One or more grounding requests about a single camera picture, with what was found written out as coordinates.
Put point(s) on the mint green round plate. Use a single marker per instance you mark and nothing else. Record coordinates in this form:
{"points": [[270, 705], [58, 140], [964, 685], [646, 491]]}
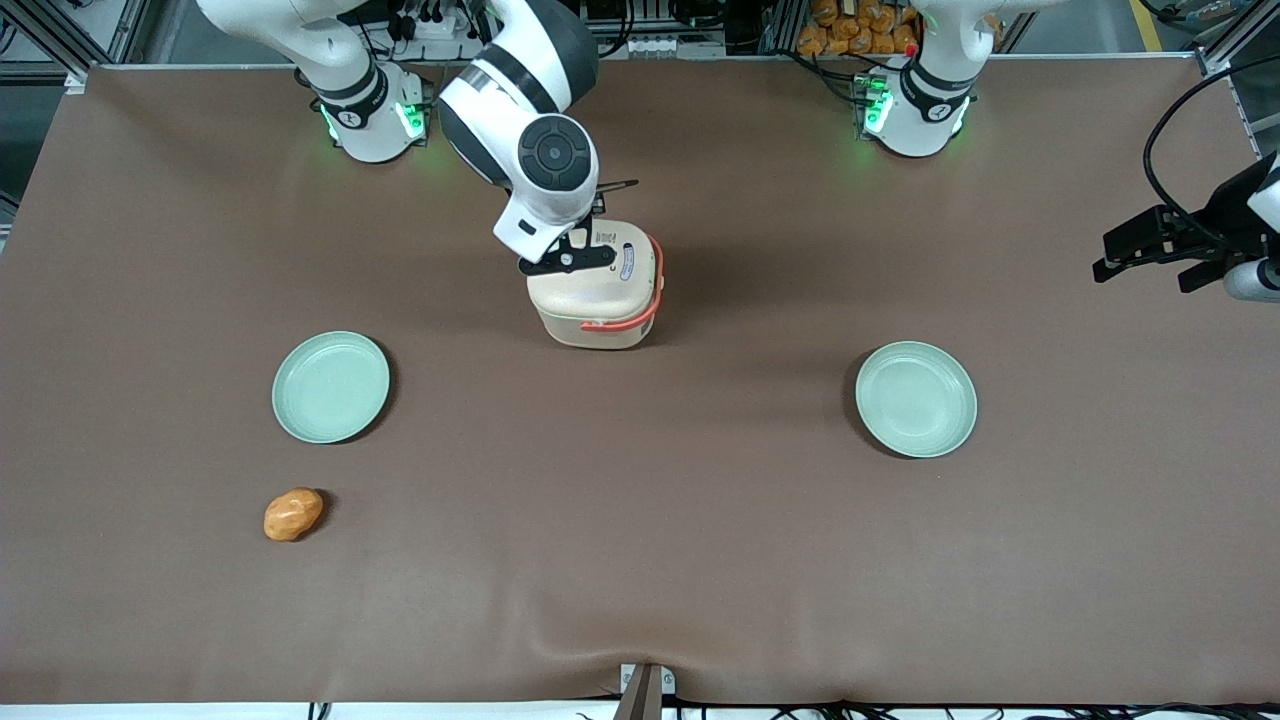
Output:
{"points": [[916, 399], [331, 387]]}

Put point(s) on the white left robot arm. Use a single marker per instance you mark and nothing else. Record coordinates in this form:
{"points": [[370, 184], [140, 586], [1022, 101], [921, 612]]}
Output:
{"points": [[925, 110]]}

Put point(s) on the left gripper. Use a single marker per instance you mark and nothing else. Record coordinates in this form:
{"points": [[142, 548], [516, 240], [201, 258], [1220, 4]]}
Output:
{"points": [[1222, 212]]}

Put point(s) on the pile of orange bags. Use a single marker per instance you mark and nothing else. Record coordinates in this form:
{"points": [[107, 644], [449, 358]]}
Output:
{"points": [[855, 30]]}

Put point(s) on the aluminium frame profile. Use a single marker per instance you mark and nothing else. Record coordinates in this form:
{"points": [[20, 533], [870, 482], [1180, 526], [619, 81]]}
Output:
{"points": [[60, 35], [1235, 35]]}

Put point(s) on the brown table cover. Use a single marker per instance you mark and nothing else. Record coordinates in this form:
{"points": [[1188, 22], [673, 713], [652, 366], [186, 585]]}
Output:
{"points": [[640, 550]]}

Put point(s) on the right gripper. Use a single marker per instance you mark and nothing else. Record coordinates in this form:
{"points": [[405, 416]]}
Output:
{"points": [[598, 206]]}

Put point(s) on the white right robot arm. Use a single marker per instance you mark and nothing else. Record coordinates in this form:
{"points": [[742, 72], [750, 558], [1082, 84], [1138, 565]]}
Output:
{"points": [[520, 95]]}

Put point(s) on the white power strip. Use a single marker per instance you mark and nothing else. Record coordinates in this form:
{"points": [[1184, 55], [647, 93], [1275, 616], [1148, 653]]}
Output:
{"points": [[435, 22]]}

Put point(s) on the brown potato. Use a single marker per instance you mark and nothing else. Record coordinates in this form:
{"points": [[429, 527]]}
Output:
{"points": [[293, 514]]}

